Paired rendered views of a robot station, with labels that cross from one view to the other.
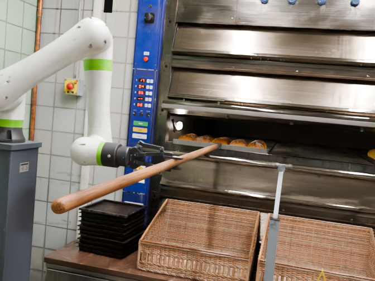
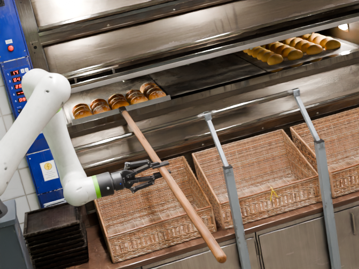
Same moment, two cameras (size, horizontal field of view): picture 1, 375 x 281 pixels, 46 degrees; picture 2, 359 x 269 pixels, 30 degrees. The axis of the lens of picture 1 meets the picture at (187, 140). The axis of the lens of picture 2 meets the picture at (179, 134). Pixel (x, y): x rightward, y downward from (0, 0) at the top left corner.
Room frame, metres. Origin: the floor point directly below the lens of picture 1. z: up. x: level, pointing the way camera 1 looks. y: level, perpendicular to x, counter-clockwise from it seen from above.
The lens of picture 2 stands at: (-0.76, 0.96, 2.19)
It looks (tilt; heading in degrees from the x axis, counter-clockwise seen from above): 19 degrees down; 336
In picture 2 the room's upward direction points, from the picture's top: 12 degrees counter-clockwise
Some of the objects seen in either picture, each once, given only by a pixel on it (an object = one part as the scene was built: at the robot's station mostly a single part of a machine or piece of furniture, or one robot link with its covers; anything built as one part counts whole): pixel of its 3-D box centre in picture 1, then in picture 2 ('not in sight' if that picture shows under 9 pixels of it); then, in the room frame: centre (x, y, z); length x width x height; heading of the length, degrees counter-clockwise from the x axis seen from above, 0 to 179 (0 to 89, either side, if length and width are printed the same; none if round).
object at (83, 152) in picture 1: (89, 151); (80, 190); (1.67, 0.37, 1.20); 0.14 x 0.13 x 0.11; 77
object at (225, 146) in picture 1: (223, 144); (116, 102); (2.72, -0.22, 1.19); 0.55 x 0.36 x 0.03; 77
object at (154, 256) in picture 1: (202, 238); (150, 206); (2.30, -0.13, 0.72); 0.56 x 0.49 x 0.28; 77
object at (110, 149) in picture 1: (113, 154); (105, 183); (1.64, 0.27, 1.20); 0.12 x 0.06 x 0.09; 167
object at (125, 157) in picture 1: (131, 157); (123, 179); (1.62, 0.20, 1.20); 0.09 x 0.07 x 0.08; 77
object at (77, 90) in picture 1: (73, 87); not in sight; (2.73, 0.73, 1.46); 0.10 x 0.07 x 0.10; 77
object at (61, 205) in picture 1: (176, 161); (159, 165); (1.63, 0.03, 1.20); 1.71 x 0.03 x 0.03; 167
